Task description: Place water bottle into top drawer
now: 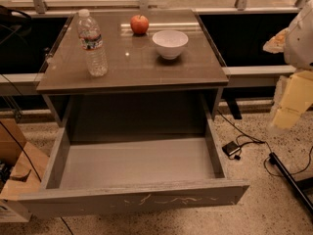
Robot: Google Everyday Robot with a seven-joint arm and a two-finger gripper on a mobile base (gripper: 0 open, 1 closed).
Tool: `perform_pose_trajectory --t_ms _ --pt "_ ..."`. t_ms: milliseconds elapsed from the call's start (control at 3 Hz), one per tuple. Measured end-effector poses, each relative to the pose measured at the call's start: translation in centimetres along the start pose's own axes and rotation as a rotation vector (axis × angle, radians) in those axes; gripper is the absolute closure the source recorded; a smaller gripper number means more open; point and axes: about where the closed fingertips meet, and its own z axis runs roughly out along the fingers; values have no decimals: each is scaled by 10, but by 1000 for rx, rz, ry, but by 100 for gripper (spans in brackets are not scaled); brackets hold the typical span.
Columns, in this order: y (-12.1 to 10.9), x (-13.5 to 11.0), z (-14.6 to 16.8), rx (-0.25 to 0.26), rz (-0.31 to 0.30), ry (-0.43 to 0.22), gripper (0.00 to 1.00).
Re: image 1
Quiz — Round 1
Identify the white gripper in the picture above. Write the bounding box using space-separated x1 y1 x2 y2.
263 0 313 131

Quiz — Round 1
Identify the clear plastic water bottle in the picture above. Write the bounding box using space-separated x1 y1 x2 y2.
76 9 108 77

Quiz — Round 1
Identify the open grey top drawer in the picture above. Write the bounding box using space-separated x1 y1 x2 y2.
18 93 250 219

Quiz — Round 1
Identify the black metal stand leg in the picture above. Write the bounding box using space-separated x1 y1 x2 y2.
269 152 313 214

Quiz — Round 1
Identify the small black power adapter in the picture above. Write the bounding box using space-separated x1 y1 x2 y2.
222 141 240 157

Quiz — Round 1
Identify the white ceramic bowl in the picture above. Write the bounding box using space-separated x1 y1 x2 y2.
153 30 189 60

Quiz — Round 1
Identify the red apple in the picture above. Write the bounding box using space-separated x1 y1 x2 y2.
130 15 149 35

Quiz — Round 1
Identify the brown cardboard box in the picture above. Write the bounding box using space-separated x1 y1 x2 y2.
0 118 49 222

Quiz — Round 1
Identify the black bag at left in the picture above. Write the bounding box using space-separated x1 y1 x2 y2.
0 5 32 36

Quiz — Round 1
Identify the black floor cable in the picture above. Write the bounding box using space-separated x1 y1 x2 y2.
217 110 313 177

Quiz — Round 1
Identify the black cable at left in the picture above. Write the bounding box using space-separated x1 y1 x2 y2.
0 73 75 235

